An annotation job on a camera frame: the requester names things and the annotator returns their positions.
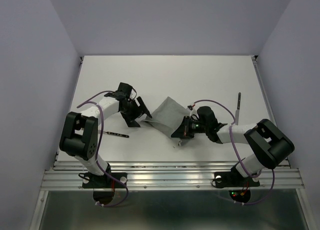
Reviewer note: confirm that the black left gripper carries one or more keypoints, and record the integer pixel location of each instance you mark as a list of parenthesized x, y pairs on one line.
[(141, 110)]

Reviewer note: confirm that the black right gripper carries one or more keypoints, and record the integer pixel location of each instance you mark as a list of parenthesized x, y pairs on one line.
[(183, 130)]

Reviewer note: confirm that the grey cloth napkin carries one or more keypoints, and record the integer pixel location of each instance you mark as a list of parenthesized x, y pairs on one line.
[(167, 118)]

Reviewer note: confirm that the black handled knife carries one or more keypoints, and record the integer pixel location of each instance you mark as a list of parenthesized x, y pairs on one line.
[(237, 112)]

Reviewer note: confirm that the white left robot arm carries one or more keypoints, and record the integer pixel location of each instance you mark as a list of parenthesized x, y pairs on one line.
[(83, 131)]

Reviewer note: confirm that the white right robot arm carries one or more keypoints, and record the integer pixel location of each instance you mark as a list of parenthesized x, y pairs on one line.
[(257, 146)]

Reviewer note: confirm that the black handled fork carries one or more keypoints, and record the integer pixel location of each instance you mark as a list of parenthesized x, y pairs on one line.
[(115, 134)]

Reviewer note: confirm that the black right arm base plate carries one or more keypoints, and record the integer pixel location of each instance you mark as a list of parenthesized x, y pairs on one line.
[(232, 180)]

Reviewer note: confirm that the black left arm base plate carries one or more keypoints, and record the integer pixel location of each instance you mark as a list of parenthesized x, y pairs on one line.
[(91, 181)]

